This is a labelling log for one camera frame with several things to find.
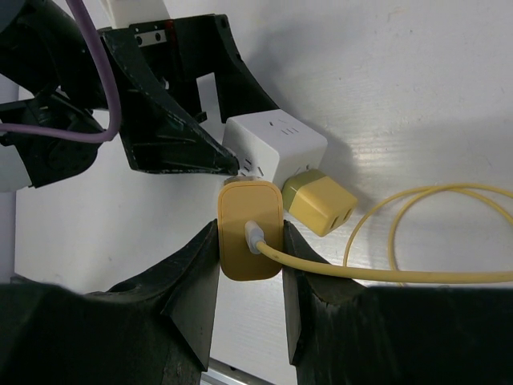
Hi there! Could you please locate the small yellow charger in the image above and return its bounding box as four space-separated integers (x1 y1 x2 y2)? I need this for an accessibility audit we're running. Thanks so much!
217 176 284 282

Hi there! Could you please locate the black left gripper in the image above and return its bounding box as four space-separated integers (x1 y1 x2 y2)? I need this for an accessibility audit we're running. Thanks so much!
1 1 239 188

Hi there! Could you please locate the yellow dual USB charger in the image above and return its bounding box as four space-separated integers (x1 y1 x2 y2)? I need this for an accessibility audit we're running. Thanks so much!
281 169 357 237

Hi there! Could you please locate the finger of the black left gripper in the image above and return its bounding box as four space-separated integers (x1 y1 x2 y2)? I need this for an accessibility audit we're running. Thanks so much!
173 14 279 122

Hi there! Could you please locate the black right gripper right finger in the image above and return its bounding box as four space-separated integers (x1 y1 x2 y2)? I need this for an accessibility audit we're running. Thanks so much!
281 219 513 385

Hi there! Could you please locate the white cube socket adapter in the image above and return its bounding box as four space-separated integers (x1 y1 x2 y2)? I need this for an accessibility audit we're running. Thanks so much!
222 109 328 188

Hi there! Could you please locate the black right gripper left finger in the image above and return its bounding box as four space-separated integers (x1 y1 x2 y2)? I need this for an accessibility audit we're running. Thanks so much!
1 221 220 384

